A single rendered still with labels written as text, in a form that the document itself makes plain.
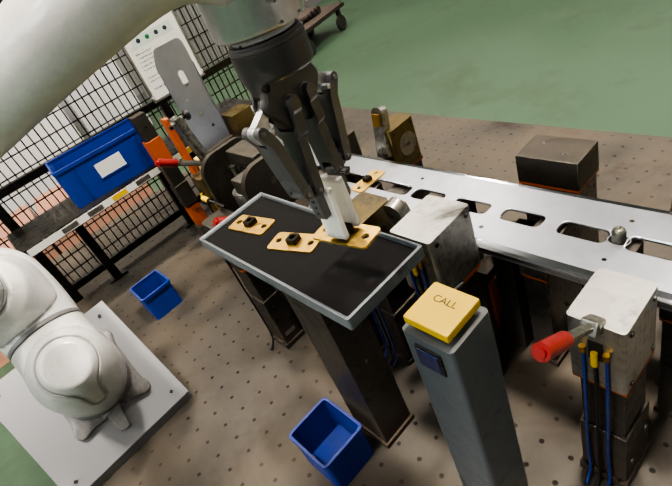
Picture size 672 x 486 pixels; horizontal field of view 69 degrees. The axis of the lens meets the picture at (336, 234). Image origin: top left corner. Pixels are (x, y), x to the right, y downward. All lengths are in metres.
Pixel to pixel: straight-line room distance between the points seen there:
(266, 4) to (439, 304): 0.34
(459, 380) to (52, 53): 0.46
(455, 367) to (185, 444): 0.80
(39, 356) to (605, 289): 0.92
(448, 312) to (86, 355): 0.71
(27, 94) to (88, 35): 0.06
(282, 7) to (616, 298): 0.49
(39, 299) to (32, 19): 0.84
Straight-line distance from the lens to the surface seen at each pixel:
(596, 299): 0.67
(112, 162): 1.68
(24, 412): 1.33
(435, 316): 0.53
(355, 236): 0.57
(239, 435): 1.16
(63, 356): 1.04
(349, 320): 0.56
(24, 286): 1.09
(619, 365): 0.68
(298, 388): 1.15
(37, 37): 0.31
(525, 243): 0.84
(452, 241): 0.74
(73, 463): 1.30
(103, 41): 0.31
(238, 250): 0.76
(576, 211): 0.89
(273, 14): 0.45
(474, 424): 0.63
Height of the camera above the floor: 1.55
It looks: 34 degrees down
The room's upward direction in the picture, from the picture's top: 23 degrees counter-clockwise
